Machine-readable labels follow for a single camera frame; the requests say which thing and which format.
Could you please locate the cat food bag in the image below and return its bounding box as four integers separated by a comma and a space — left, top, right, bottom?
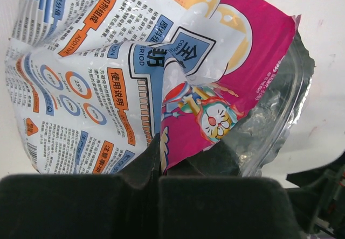
5, 0, 315, 177

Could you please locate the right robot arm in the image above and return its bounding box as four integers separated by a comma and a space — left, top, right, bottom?
286, 154, 344, 238

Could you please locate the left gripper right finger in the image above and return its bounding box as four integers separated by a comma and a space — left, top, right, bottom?
158, 142, 301, 238

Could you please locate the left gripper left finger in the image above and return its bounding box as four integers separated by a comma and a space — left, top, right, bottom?
1, 137, 160, 238

